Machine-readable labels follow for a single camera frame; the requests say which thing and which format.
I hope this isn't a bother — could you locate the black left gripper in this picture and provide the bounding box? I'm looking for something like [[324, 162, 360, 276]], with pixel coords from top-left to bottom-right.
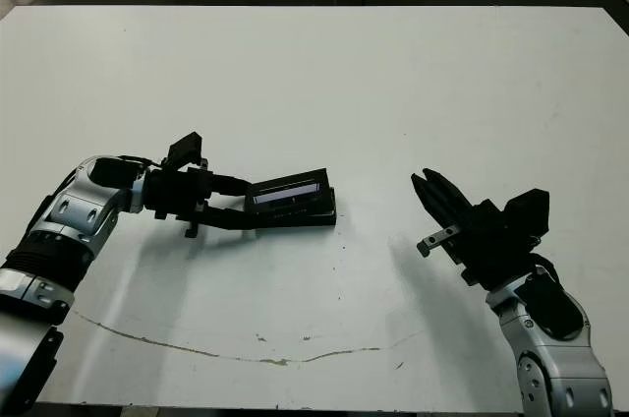
[[143, 164, 259, 240]]

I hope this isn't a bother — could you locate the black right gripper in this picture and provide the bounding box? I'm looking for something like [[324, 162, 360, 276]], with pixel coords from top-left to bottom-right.
[[410, 167, 537, 291]]

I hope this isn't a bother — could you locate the black box lid with print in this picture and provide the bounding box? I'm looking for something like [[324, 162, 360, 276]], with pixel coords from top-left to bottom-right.
[[243, 167, 331, 215]]

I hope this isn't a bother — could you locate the black box base white insert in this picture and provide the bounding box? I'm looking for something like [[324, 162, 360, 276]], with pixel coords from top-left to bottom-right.
[[253, 187, 339, 228]]

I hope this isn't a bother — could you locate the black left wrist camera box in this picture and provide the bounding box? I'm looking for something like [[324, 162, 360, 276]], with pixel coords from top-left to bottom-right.
[[165, 131, 210, 173]]

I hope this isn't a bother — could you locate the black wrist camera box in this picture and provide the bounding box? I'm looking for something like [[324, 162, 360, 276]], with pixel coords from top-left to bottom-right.
[[165, 131, 210, 173], [500, 187, 551, 244]]

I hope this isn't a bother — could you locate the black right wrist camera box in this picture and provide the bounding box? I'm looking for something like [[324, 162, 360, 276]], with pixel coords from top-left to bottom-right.
[[500, 187, 551, 244]]

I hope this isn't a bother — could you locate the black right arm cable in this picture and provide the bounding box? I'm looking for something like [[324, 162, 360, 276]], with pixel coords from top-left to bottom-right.
[[529, 249, 562, 288]]

